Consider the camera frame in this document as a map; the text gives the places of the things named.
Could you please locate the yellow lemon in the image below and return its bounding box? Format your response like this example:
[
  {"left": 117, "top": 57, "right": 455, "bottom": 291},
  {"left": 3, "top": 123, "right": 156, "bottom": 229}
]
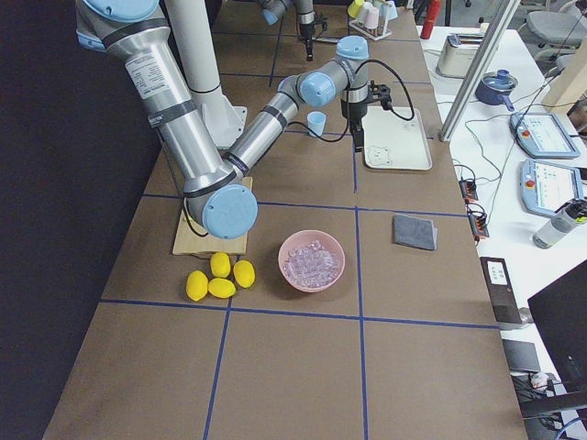
[
  {"left": 233, "top": 259, "right": 256, "bottom": 289},
  {"left": 210, "top": 252, "right": 231, "bottom": 279},
  {"left": 185, "top": 270, "right": 209, "bottom": 302},
  {"left": 207, "top": 278, "right": 237, "bottom": 299}
]

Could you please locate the teach pendant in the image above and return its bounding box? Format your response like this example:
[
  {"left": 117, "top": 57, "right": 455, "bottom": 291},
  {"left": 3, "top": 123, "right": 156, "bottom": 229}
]
[
  {"left": 510, "top": 112, "right": 581, "bottom": 160},
  {"left": 520, "top": 159, "right": 584, "bottom": 217}
]

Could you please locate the grey office chair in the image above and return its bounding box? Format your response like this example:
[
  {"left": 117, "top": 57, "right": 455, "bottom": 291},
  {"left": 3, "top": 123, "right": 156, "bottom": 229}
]
[{"left": 525, "top": 1, "right": 586, "bottom": 61}]

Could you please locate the pink cup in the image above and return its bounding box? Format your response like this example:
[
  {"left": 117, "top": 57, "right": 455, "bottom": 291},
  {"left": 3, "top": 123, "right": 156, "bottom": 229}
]
[{"left": 357, "top": 3, "right": 379, "bottom": 30}]

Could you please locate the teach pendant near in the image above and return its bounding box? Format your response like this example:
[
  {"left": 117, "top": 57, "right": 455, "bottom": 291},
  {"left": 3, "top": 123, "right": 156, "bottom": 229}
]
[{"left": 520, "top": 159, "right": 584, "bottom": 217}]

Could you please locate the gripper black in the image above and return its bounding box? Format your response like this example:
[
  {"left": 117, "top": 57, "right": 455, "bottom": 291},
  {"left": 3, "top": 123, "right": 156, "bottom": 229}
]
[
  {"left": 297, "top": 12, "right": 316, "bottom": 61},
  {"left": 340, "top": 86, "right": 370, "bottom": 152}
]

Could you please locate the blue saucepan with lid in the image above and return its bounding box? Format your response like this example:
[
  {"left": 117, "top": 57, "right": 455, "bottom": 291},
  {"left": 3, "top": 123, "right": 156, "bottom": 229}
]
[{"left": 475, "top": 69, "right": 518, "bottom": 112}]

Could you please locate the grey folded cloth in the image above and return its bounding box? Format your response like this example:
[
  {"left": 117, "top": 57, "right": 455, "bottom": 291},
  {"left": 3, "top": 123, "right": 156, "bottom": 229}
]
[{"left": 393, "top": 214, "right": 437, "bottom": 250}]

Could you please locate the red thermos bottle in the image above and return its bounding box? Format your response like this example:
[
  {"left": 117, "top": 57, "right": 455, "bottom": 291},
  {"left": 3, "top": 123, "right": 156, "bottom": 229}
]
[{"left": 420, "top": 0, "right": 443, "bottom": 39}]

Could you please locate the black monitor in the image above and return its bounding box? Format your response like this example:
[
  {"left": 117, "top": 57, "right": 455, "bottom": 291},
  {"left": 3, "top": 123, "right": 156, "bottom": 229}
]
[{"left": 528, "top": 262, "right": 586, "bottom": 391}]

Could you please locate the yellow lemon bottom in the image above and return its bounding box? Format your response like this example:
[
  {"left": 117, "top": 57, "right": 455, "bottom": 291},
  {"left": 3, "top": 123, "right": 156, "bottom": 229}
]
[{"left": 207, "top": 278, "right": 237, "bottom": 299}]

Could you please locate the clear water bottle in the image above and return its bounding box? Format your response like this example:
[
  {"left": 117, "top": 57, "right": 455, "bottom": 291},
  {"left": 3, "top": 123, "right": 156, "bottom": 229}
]
[{"left": 532, "top": 199, "right": 586, "bottom": 249}]

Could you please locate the white wire cup rack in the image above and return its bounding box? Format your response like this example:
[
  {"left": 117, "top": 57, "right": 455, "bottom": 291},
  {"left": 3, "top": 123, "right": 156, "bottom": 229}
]
[{"left": 349, "top": 10, "right": 393, "bottom": 40}]

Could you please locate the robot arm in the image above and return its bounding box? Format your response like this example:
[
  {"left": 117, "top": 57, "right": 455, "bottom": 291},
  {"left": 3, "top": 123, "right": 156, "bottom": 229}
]
[
  {"left": 256, "top": 0, "right": 316, "bottom": 61},
  {"left": 75, "top": 1, "right": 369, "bottom": 239}
]

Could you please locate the teach pendant far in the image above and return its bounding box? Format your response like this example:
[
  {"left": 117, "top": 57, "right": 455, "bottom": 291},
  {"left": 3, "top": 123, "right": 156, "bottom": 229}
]
[{"left": 510, "top": 112, "right": 581, "bottom": 160}]

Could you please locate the cream toaster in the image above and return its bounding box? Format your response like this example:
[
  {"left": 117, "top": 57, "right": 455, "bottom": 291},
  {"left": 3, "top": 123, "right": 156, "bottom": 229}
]
[{"left": 437, "top": 33, "right": 484, "bottom": 79}]

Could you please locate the pink bowl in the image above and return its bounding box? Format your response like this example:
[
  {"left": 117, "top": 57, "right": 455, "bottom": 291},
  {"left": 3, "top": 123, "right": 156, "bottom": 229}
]
[{"left": 278, "top": 230, "right": 346, "bottom": 292}]

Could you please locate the light blue plastic cup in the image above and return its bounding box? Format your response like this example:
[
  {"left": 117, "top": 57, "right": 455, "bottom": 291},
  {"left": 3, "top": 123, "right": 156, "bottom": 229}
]
[{"left": 306, "top": 111, "right": 327, "bottom": 138}]

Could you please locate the aluminium frame post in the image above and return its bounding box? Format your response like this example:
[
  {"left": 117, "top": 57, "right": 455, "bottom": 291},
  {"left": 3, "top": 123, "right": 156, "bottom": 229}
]
[{"left": 439, "top": 0, "right": 520, "bottom": 142}]

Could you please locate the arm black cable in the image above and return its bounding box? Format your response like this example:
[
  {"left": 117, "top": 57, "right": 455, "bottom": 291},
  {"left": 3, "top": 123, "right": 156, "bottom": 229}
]
[{"left": 288, "top": 59, "right": 416, "bottom": 142}]

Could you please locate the yellow-green cup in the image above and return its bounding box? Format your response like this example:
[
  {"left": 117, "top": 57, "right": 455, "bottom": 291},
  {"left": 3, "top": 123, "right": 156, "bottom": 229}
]
[{"left": 347, "top": 0, "right": 365, "bottom": 18}]

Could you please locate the white bear serving tray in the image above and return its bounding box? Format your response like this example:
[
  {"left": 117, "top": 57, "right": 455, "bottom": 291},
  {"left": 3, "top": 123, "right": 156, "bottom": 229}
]
[{"left": 362, "top": 105, "right": 432, "bottom": 171}]

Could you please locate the yellow lemon right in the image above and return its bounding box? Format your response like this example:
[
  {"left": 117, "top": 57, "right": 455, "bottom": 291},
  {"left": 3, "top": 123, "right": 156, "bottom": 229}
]
[{"left": 233, "top": 259, "right": 256, "bottom": 289}]

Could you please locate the yellow lemon left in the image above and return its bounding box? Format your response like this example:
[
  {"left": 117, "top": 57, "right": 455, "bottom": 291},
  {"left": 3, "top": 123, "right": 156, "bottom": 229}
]
[{"left": 185, "top": 270, "right": 209, "bottom": 302}]

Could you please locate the bamboo cutting board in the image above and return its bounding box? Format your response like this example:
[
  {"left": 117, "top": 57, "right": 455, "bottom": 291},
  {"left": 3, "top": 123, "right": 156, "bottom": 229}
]
[{"left": 172, "top": 177, "right": 258, "bottom": 256}]

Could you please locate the yellow lemon top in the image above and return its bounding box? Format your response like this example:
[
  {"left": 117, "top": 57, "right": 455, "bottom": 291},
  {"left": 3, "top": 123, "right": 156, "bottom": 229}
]
[{"left": 210, "top": 252, "right": 231, "bottom": 279}]

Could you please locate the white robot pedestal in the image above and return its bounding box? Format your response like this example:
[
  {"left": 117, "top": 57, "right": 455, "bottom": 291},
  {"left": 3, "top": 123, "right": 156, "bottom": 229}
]
[{"left": 166, "top": 0, "right": 248, "bottom": 149}]

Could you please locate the black box with label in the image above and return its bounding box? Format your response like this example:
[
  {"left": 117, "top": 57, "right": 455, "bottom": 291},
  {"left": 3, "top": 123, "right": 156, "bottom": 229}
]
[{"left": 480, "top": 257, "right": 522, "bottom": 325}]

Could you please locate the blue cup on rack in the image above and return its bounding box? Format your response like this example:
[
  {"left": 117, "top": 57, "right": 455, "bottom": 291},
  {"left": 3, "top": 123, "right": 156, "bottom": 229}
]
[{"left": 380, "top": 2, "right": 398, "bottom": 22}]

